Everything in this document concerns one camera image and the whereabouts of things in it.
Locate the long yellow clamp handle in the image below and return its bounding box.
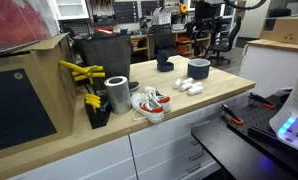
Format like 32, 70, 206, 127
57, 59, 91, 76

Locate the dark grey fabric bin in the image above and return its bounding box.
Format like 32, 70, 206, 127
73, 32, 133, 92

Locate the dark grey cylindrical bowl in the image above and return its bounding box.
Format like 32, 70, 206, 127
187, 58, 212, 81

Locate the yellow filament spool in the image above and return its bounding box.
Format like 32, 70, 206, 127
179, 3, 189, 15

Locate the white framed wall cabinet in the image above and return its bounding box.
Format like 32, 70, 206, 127
50, 0, 90, 21

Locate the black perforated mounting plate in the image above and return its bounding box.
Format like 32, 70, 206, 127
190, 92, 298, 180

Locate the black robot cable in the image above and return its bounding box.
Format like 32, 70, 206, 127
222, 0, 268, 11

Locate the white red sneaker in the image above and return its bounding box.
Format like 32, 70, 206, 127
130, 92, 166, 125
142, 85, 173, 114

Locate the wooden workbench shelf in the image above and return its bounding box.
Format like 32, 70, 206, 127
129, 29, 212, 62

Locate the white cabinet with wood top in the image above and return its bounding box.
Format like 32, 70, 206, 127
238, 38, 298, 98

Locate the white robot base blue light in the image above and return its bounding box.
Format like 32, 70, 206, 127
268, 60, 298, 156

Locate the red tool case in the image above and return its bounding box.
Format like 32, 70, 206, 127
93, 26, 117, 37

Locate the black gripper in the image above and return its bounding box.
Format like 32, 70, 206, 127
188, 2, 223, 37

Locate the white drawer cabinet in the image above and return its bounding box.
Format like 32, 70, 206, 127
6, 89, 254, 180

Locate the large cardboard box black panel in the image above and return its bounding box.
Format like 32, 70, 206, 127
0, 32, 78, 163

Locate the dark wall tool rack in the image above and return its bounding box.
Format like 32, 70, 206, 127
112, 0, 139, 25
140, 0, 164, 17

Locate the black mesh office chair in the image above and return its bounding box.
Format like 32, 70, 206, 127
151, 23, 177, 60

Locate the red item in plastic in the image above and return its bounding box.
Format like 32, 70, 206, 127
0, 0, 61, 55

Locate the white cylinder object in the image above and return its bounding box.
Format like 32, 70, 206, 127
181, 77, 194, 86
178, 83, 193, 93
173, 78, 183, 90
187, 85, 205, 97
190, 81, 204, 90

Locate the black office chair with arms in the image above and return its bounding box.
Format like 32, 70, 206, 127
206, 15, 243, 66

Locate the dark shoe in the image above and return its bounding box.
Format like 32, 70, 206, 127
128, 80, 141, 93

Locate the silver metal cylinder can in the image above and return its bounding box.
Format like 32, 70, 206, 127
103, 75, 133, 116

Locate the yellow handled tool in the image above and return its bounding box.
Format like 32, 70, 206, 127
84, 99, 102, 114
84, 93, 102, 103

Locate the white 3D printer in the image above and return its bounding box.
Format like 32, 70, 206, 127
151, 6, 173, 26

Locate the black orange clamp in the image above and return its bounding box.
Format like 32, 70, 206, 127
220, 103, 244, 127
248, 92, 276, 111

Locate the dark blue open-lid container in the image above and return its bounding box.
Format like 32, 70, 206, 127
156, 50, 175, 73

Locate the brown cardboard shipping box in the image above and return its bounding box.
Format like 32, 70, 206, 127
259, 15, 298, 45

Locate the black tool holder box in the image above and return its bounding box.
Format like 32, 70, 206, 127
84, 94, 112, 130

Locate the grey drawer handle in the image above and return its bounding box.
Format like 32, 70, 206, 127
185, 162, 202, 175
188, 139, 201, 148
187, 150, 205, 163

